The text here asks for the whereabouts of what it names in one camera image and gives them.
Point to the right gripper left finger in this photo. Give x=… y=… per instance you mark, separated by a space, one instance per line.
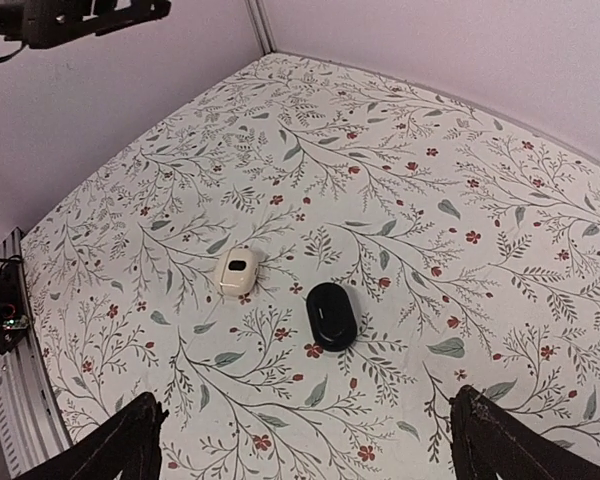
x=126 y=446

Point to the left aluminium frame post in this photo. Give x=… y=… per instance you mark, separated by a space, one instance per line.
x=261 y=25

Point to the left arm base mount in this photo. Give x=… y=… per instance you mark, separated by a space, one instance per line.
x=14 y=322

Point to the floral patterned table mat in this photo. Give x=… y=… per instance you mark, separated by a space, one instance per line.
x=469 y=249

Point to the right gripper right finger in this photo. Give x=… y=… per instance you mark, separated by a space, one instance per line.
x=488 y=443

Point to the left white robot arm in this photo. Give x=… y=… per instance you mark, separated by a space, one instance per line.
x=42 y=25

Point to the front aluminium rail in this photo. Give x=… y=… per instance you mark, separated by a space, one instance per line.
x=32 y=429

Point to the white earbud charging case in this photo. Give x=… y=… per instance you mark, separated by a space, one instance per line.
x=236 y=272

